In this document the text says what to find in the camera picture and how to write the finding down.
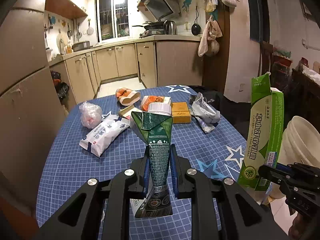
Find white blue wipes packet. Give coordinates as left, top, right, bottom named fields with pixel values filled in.
left=79, top=114, right=130, bottom=158

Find silver foil bag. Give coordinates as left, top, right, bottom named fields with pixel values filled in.
left=191, top=93, right=221, bottom=134

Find clear plastic bag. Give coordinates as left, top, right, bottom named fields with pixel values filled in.
left=79, top=101, right=103, bottom=129

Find dark green milk carton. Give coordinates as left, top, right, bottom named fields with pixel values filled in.
left=130, top=111, right=173, bottom=218

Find yellow cigarette box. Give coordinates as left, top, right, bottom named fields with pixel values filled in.
left=171, top=102, right=191, bottom=124

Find black tissue packet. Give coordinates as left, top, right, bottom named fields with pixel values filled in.
left=188, top=94, right=216, bottom=105

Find orange white paper cup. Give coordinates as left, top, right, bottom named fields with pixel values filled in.
left=116, top=88, right=141, bottom=106

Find beige lower kitchen cabinets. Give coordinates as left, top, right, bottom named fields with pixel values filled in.
left=49, top=35, right=203, bottom=109

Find kitchen window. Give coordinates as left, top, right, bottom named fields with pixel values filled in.
left=96, top=0, right=130, bottom=42

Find person's right hand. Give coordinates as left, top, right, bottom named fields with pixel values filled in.
left=289, top=213, right=311, bottom=240

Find white plastic bucket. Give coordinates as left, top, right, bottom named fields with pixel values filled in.
left=278, top=116, right=320, bottom=168

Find dark wooden side table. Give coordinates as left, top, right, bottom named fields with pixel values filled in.
left=291, top=69, right=319, bottom=122

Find black cloth draped chair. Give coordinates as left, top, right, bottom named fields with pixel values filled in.
left=190, top=86, right=251, bottom=140

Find blue checked star tablecloth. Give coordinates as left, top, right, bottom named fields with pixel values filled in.
left=36, top=84, right=249, bottom=240

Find red bowl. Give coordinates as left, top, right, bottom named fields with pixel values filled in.
left=273, top=55, right=292, bottom=68

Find dark wooden chair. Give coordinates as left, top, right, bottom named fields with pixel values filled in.
left=260, top=41, right=273, bottom=75

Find beige refrigerator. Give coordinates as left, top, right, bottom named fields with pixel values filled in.
left=1, top=0, right=65, bottom=217

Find hanging pink cloth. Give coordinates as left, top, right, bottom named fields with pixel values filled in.
left=197, top=17, right=223, bottom=57

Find steel pot on counter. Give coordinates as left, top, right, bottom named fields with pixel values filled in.
left=72, top=41, right=91, bottom=52

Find steel kettle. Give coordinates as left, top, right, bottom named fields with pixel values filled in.
left=163, top=20, right=177, bottom=35

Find black wok on stove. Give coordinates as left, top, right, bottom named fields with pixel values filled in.
left=134, top=21, right=164, bottom=30

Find range hood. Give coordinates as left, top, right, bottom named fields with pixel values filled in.
left=137, top=0, right=181, bottom=21

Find framed wall picture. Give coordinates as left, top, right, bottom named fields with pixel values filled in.
left=301, top=2, right=313, bottom=20

